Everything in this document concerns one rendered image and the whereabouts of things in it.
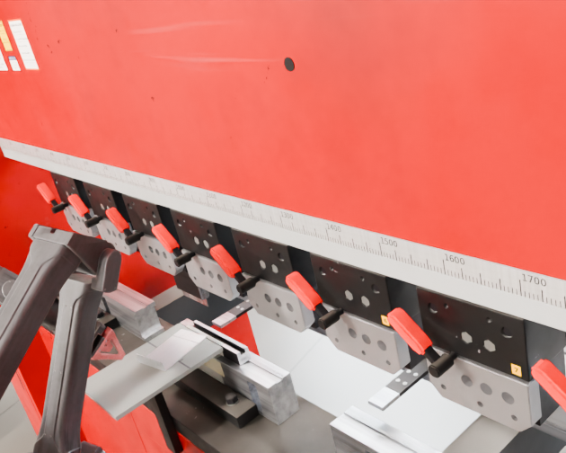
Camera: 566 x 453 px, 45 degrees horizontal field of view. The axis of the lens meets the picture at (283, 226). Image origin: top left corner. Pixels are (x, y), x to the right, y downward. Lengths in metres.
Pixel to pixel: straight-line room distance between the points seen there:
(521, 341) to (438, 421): 1.91
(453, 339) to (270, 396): 0.60
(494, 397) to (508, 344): 0.09
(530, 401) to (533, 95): 0.36
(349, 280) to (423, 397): 1.87
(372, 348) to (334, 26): 0.46
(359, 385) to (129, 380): 1.58
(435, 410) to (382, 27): 2.14
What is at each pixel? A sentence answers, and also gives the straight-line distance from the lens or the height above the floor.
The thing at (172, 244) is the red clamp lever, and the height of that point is 1.28.
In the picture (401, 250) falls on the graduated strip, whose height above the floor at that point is 1.39.
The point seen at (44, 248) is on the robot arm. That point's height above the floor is 1.43.
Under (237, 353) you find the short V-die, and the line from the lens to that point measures 1.46.
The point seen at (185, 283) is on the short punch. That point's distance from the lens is 1.51.
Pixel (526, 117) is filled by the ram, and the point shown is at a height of 1.57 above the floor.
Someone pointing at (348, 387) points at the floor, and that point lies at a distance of 2.93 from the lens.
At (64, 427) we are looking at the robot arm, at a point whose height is 1.13.
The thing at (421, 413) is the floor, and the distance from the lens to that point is 2.75.
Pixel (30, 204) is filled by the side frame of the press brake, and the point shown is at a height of 1.18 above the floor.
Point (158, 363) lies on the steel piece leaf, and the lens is 1.48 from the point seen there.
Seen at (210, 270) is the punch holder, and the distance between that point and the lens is 1.29.
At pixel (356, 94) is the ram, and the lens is 0.81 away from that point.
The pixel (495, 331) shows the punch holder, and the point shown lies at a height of 1.31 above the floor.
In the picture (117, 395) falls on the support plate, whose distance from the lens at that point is 1.47.
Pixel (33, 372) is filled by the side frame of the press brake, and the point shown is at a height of 0.67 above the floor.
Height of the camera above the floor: 1.79
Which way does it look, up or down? 24 degrees down
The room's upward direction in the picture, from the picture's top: 14 degrees counter-clockwise
